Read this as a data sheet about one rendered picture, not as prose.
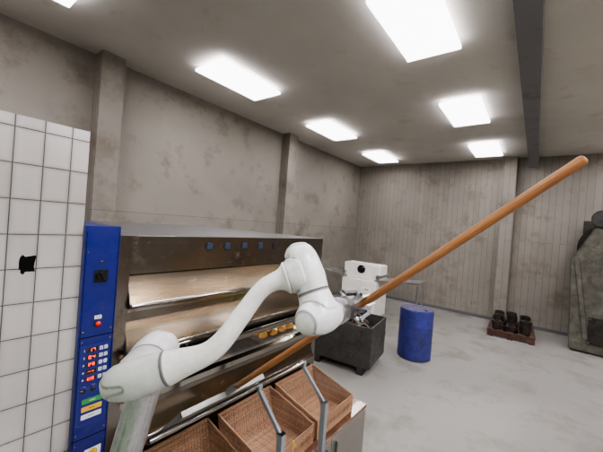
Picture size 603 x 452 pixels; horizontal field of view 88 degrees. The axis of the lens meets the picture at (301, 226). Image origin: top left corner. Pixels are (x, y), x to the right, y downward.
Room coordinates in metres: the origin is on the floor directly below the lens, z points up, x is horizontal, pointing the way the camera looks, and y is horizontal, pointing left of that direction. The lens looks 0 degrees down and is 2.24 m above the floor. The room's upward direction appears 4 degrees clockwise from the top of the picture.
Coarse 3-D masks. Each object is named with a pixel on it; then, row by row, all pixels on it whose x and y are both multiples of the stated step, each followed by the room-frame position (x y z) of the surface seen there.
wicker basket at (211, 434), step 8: (200, 424) 2.09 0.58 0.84; (208, 424) 2.13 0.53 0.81; (184, 432) 1.99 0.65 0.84; (192, 432) 2.03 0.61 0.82; (200, 432) 2.07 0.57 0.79; (208, 432) 2.12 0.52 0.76; (216, 432) 2.06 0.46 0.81; (168, 440) 1.90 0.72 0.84; (176, 440) 1.94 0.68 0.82; (192, 440) 2.02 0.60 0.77; (200, 440) 2.06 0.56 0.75; (208, 440) 2.11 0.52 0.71; (216, 440) 2.07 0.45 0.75; (224, 440) 2.01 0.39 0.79; (152, 448) 1.82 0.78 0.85; (160, 448) 1.86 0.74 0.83; (168, 448) 1.89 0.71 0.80; (176, 448) 1.93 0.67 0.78; (200, 448) 2.05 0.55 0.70; (208, 448) 2.09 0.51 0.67; (216, 448) 2.06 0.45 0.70; (224, 448) 2.01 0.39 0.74; (232, 448) 1.97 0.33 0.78
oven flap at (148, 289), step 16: (160, 272) 1.86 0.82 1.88; (176, 272) 1.94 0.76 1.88; (192, 272) 2.03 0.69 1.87; (208, 272) 2.12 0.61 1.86; (224, 272) 2.23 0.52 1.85; (240, 272) 2.34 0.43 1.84; (256, 272) 2.46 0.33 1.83; (272, 272) 2.61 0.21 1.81; (144, 288) 1.76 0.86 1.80; (160, 288) 1.83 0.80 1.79; (176, 288) 1.91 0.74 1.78; (192, 288) 1.99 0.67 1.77; (208, 288) 2.09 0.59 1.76; (224, 288) 2.19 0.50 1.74; (240, 288) 2.27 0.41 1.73; (144, 304) 1.72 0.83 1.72
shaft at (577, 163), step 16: (576, 160) 0.86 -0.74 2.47; (560, 176) 0.87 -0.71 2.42; (528, 192) 0.92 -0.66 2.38; (512, 208) 0.94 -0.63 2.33; (480, 224) 0.98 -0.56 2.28; (464, 240) 1.01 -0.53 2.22; (432, 256) 1.07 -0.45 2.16; (416, 272) 1.10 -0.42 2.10; (384, 288) 1.16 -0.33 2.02; (288, 352) 1.42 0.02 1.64; (240, 384) 1.60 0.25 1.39
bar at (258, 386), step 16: (288, 368) 2.28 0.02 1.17; (304, 368) 2.38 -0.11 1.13; (256, 384) 2.02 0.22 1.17; (224, 400) 1.81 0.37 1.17; (320, 400) 2.28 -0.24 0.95; (192, 416) 1.64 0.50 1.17; (272, 416) 1.93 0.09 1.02; (320, 416) 2.26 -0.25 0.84; (160, 432) 1.50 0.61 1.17; (320, 432) 2.26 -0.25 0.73; (320, 448) 2.25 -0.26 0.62
